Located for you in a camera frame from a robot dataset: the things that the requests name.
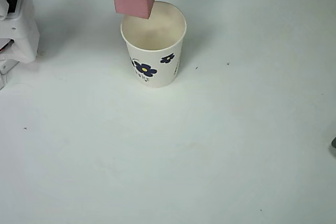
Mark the paper cup with blue flowers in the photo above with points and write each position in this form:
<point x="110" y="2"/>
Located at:
<point x="155" y="51"/>

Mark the grey object at table edge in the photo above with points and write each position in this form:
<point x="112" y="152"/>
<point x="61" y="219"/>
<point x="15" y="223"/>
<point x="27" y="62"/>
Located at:
<point x="334" y="146"/>

